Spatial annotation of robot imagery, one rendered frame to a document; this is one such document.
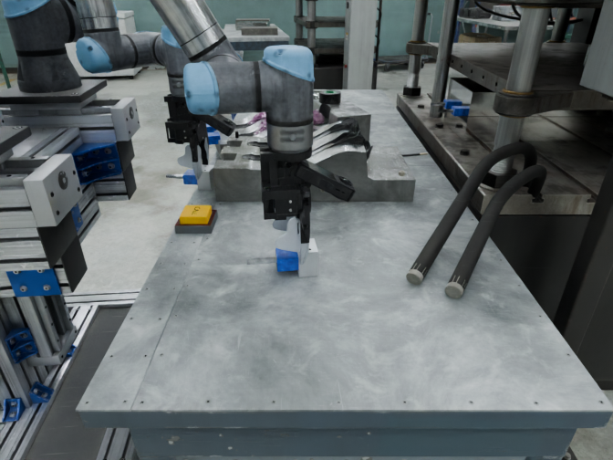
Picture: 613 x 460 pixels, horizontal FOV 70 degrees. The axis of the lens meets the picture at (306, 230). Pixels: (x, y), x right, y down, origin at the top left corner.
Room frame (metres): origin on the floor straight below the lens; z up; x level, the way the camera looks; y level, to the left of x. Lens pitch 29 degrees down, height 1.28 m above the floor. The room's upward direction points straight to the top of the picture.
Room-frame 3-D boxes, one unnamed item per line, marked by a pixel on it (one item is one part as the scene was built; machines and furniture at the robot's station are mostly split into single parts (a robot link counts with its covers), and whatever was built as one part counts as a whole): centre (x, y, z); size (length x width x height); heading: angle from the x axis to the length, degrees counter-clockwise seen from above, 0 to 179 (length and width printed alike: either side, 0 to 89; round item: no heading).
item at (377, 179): (1.14, -0.02, 0.87); 0.50 x 0.26 x 0.14; 90
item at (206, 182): (1.10, 0.32, 0.83); 0.13 x 0.05 x 0.05; 84
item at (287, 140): (0.70, 0.03, 1.07); 0.08 x 0.08 x 0.05
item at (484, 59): (1.71, -0.90, 0.96); 1.29 x 0.83 x 0.18; 0
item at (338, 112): (1.49, 0.06, 0.86); 0.50 x 0.26 x 0.11; 107
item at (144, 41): (1.15, 0.39, 1.14); 0.11 x 0.11 x 0.08; 54
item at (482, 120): (1.68, -0.82, 0.87); 0.50 x 0.27 x 0.17; 90
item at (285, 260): (0.70, 0.05, 0.83); 0.13 x 0.05 x 0.05; 98
